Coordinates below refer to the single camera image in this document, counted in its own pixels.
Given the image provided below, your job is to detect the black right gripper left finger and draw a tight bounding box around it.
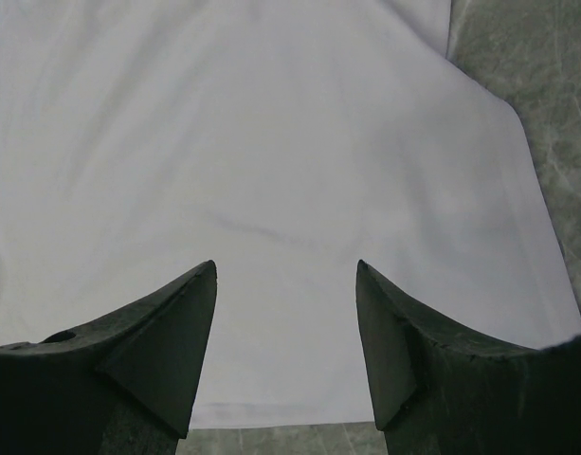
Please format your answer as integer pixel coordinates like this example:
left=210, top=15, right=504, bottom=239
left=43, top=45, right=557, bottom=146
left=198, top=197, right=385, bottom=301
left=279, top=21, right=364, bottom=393
left=0, top=261, right=217, bottom=454

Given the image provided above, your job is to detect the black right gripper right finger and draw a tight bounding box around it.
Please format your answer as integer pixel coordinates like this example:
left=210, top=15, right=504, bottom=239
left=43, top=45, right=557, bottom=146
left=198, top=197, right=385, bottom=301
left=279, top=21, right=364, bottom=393
left=355, top=262, right=581, bottom=454

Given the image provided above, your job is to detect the white t-shirt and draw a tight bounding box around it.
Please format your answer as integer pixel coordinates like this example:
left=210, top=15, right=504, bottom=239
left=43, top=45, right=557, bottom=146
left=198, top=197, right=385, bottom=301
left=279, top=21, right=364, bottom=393
left=0, top=0, right=581, bottom=428

